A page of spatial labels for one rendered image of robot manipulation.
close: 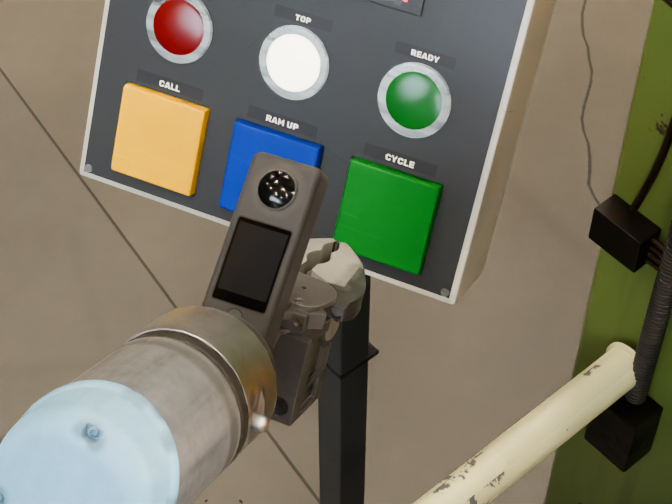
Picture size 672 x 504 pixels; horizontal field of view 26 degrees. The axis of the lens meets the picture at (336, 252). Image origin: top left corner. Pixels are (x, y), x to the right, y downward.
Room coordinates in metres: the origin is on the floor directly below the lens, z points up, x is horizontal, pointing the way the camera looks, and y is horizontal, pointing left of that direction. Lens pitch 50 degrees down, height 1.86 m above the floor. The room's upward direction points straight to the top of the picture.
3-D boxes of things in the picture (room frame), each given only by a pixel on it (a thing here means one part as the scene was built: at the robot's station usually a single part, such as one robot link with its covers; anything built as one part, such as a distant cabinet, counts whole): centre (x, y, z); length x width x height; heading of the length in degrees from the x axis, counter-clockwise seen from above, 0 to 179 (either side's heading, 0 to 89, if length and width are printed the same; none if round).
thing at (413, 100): (0.79, -0.06, 1.09); 0.05 x 0.03 x 0.04; 41
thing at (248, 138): (0.79, 0.05, 1.01); 0.07 x 0.05 x 0.07; 66
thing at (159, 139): (0.83, 0.14, 1.01); 0.07 x 0.05 x 0.07; 66
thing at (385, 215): (0.75, -0.04, 1.01); 0.07 x 0.05 x 0.07; 66
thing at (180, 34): (0.87, 0.12, 1.09); 0.05 x 0.03 x 0.04; 41
